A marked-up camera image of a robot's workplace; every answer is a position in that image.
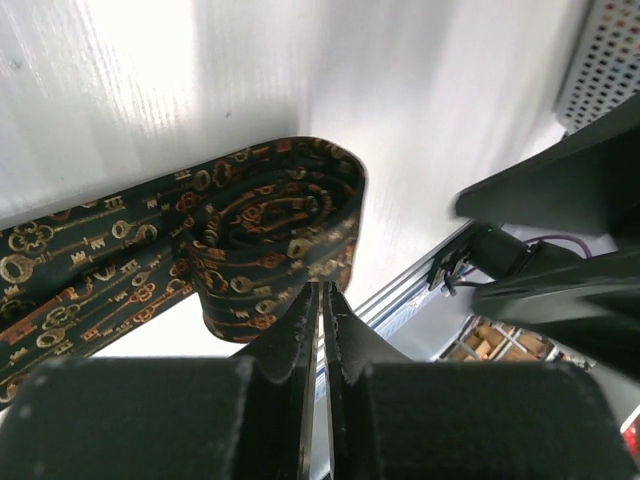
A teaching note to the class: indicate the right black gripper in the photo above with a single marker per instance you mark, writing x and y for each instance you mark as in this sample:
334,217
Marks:
587,183

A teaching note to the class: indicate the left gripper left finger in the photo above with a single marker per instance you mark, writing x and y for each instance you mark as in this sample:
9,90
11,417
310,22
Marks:
248,416

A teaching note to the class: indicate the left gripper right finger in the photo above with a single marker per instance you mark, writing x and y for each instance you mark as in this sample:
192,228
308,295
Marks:
396,418

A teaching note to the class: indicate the dark key-patterned tie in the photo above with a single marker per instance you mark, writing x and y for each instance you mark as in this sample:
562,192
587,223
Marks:
244,233

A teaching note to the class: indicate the white plastic basket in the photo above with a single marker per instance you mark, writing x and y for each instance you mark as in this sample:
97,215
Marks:
604,71

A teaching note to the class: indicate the aluminium mounting rail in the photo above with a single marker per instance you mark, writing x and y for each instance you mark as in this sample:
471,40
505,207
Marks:
418,321

